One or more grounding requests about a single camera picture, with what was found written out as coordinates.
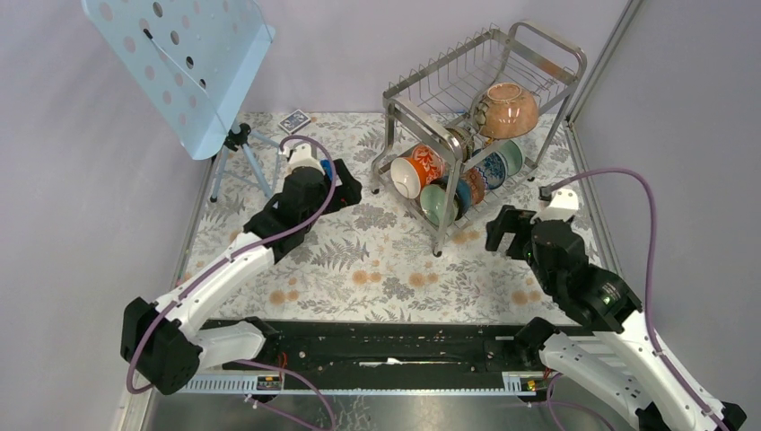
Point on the light blue perforated music stand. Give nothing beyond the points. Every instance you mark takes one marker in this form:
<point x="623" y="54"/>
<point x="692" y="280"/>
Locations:
<point x="195" y="61"/>

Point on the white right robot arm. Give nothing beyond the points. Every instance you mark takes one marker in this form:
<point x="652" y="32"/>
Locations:
<point x="647" y="394"/>

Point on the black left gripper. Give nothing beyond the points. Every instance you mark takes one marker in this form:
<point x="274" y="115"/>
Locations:
<point x="346" y="194"/>

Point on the blue playing card box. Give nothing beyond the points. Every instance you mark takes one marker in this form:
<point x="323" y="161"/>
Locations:
<point x="294" y="122"/>

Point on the stainless steel dish rack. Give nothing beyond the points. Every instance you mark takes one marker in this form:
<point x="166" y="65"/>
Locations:
<point x="469" y="126"/>

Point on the pale green bowl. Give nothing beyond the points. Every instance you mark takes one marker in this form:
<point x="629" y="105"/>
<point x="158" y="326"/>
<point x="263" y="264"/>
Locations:
<point x="512" y="155"/>

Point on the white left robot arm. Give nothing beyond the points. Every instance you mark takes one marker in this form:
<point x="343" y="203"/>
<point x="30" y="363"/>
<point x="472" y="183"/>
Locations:
<point x="166" y="340"/>

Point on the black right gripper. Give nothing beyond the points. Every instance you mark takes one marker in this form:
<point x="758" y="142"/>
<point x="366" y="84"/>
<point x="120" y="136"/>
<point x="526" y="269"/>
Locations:
<point x="510" y="219"/>

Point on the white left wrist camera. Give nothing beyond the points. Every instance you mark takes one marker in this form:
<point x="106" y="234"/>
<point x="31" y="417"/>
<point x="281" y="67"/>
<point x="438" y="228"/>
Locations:
<point x="304" y="156"/>

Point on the floral patterned table mat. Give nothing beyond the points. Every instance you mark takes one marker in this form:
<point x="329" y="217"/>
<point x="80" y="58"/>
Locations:
<point x="374" y="261"/>

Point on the blue white patterned bowl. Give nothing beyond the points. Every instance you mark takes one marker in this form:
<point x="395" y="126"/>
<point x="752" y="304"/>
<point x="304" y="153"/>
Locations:
<point x="493" y="170"/>

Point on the light green celadon bowl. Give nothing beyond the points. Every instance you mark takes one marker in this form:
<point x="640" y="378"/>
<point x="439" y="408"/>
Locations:
<point x="433" y="202"/>

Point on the orange white bowl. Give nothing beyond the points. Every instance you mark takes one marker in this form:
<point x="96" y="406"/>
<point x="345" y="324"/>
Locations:
<point x="410" y="174"/>

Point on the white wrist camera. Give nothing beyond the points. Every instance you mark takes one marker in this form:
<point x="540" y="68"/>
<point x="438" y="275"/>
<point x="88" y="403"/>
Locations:
<point x="304" y="156"/>
<point x="559" y="204"/>

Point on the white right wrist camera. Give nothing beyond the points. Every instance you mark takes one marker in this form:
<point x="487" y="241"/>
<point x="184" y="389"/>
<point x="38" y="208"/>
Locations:
<point x="559" y="204"/>

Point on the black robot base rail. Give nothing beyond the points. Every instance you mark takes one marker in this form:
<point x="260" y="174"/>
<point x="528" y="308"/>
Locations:
<point x="325" y="350"/>

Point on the brown ceramic bowl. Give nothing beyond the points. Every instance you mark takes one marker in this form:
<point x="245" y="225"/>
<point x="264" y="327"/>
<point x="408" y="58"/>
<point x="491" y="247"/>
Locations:
<point x="505" y="111"/>

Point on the blue plastic toy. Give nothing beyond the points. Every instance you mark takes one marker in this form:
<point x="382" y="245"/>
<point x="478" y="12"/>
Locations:
<point x="325" y="164"/>

